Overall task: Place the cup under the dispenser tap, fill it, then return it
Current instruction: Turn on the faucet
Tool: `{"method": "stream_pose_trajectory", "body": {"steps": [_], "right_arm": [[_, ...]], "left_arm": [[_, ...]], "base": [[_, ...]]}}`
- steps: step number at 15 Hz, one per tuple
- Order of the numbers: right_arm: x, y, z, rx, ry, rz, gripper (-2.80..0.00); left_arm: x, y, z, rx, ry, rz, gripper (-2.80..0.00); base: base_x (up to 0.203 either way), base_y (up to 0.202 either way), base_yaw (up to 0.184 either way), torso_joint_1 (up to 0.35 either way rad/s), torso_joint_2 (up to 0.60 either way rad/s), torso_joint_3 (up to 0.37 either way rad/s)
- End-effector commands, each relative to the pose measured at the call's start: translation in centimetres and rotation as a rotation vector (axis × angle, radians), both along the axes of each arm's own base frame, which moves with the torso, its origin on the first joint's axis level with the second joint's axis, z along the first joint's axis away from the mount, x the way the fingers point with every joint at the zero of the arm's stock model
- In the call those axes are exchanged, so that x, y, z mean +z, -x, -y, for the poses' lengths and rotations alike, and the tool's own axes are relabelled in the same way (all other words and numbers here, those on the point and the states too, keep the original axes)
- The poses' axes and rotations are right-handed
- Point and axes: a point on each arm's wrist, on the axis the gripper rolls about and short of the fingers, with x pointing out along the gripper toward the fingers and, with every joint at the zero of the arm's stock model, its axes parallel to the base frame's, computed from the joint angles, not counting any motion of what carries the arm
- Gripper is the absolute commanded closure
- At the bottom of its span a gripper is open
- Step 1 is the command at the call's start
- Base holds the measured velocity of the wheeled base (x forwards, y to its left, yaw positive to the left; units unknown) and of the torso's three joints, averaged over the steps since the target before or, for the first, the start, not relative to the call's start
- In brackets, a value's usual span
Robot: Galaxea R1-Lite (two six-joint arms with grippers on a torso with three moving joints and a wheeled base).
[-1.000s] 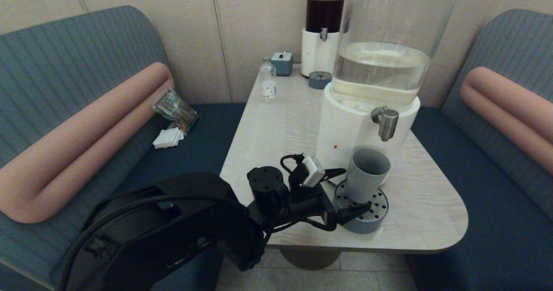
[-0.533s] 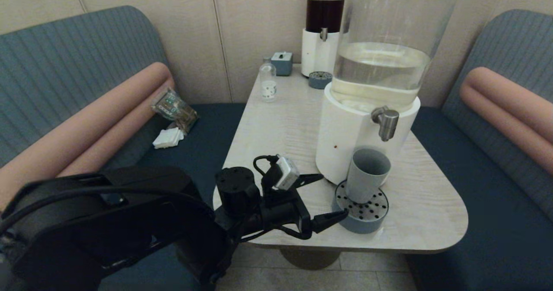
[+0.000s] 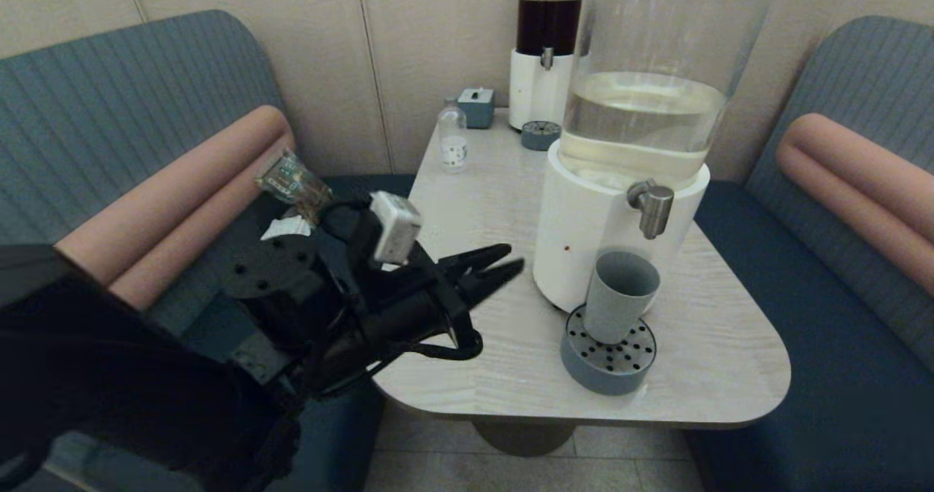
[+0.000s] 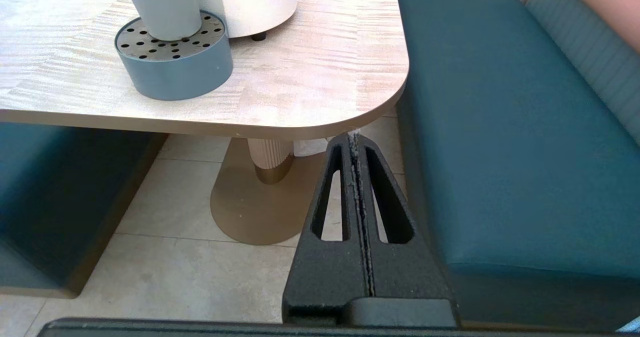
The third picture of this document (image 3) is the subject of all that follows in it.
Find grey plastic cup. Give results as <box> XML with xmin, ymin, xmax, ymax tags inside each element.
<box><xmin>583</xmin><ymin>250</ymin><xmax>661</xmax><ymax>345</ymax></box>

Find steel water dispenser tap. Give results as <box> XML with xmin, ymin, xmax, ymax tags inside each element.
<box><xmin>627</xmin><ymin>180</ymin><xmax>676</xmax><ymax>241</ymax></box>

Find clear water dispenser white base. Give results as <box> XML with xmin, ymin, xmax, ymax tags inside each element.
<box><xmin>533</xmin><ymin>0</ymin><xmax>785</xmax><ymax>315</ymax></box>

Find clear glass bottle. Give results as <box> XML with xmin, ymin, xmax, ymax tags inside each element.
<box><xmin>439</xmin><ymin>96</ymin><xmax>468</xmax><ymax>174</ymax></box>

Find small blue perforated drip tray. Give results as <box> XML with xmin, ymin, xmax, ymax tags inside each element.
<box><xmin>521</xmin><ymin>120</ymin><xmax>563</xmax><ymax>151</ymax></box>

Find blue-grey tissue box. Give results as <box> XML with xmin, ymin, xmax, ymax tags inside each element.
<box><xmin>458</xmin><ymin>87</ymin><xmax>495</xmax><ymax>129</ymax></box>

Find white paper napkins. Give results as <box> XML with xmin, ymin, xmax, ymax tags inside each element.
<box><xmin>260</xmin><ymin>217</ymin><xmax>311</xmax><ymax>242</ymax></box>

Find large blue perforated drip tray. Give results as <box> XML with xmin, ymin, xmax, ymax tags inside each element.
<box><xmin>560</xmin><ymin>304</ymin><xmax>657</xmax><ymax>396</ymax></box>

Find dark juice dispenser white base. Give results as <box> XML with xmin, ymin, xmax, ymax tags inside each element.
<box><xmin>508</xmin><ymin>0</ymin><xmax>589</xmax><ymax>131</ymax></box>

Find clear snack packet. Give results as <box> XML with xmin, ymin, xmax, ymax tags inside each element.
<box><xmin>255</xmin><ymin>149</ymin><xmax>333</xmax><ymax>224</ymax></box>

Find pink sofa bolster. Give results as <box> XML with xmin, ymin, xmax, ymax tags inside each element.
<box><xmin>775</xmin><ymin>112</ymin><xmax>934</xmax><ymax>299</ymax></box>
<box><xmin>55</xmin><ymin>105</ymin><xmax>295</xmax><ymax>310</ymax></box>

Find grey-blue ribbed sofa backrest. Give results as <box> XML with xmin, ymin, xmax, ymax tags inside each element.
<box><xmin>0</xmin><ymin>9</ymin><xmax>293</xmax><ymax>492</ymax></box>
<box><xmin>744</xmin><ymin>15</ymin><xmax>934</xmax><ymax>372</ymax></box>

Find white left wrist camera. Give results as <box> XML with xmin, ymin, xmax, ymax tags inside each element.
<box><xmin>368</xmin><ymin>191</ymin><xmax>422</xmax><ymax>265</ymax></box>

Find round table pedestal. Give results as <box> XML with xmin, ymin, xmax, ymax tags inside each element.
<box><xmin>471</xmin><ymin>419</ymin><xmax>577</xmax><ymax>458</ymax></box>

